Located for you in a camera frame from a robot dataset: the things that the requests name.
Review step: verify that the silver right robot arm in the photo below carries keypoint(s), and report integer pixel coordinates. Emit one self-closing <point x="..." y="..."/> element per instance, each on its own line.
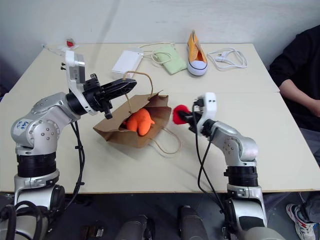
<point x="237" y="147"/>

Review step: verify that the small red object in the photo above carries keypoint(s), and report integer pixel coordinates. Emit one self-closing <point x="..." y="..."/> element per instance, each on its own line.
<point x="70" y="42"/>

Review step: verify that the clear white plastic piece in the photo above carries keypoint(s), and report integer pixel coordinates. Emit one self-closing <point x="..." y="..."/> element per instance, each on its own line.
<point x="57" y="50"/>

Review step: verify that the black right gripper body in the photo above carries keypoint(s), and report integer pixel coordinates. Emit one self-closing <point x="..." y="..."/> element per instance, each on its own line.
<point x="194" y="122"/>

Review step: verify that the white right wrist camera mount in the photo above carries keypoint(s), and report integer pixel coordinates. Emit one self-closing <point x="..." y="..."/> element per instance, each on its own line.
<point x="209" y="107"/>

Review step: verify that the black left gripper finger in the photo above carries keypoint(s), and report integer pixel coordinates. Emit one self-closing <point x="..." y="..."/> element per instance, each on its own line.
<point x="120" y="84"/>
<point x="120" y="93"/>

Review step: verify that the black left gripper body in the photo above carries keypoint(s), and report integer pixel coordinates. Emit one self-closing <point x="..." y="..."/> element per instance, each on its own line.
<point x="96" y="96"/>

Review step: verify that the light green fabric pouch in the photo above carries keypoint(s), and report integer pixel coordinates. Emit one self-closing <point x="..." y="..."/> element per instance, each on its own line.
<point x="172" y="61"/>

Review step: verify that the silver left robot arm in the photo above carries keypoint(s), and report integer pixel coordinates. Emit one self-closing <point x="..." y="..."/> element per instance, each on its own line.
<point x="37" y="130"/>

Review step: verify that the yellow canvas sneaker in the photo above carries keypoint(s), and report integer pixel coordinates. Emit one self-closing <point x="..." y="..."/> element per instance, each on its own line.
<point x="196" y="56"/>

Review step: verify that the white red blue sneaker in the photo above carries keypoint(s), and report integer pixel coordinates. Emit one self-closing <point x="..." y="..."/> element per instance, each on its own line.
<point x="301" y="222"/>

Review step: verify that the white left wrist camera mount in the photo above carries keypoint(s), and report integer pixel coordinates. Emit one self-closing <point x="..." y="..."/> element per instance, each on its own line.
<point x="75" y="72"/>

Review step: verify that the brown paper bag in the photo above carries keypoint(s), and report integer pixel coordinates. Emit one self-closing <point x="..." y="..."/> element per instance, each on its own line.
<point x="140" y="136"/>

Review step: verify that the small black floor object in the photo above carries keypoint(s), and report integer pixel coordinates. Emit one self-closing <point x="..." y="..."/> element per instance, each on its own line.
<point x="92" y="231"/>

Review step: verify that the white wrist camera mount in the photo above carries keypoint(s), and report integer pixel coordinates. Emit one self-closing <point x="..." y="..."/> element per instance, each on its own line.
<point x="209" y="107"/>
<point x="75" y="72"/>

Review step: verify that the person in black top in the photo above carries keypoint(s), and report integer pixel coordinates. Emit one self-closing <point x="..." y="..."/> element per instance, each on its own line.
<point x="300" y="62"/>

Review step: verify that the dark rounded shape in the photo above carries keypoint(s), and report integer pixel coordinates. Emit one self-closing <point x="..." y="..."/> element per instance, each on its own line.
<point x="135" y="228"/>
<point x="192" y="222"/>

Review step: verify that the orange plush toy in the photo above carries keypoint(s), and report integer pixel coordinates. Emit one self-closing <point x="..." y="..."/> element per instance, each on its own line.
<point x="140" y="121"/>

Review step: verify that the red plush toy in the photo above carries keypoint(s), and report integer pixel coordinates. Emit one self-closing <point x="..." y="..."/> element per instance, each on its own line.
<point x="178" y="118"/>

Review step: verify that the white rectangular box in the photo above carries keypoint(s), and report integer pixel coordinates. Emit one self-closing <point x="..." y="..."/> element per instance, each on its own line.
<point x="127" y="62"/>

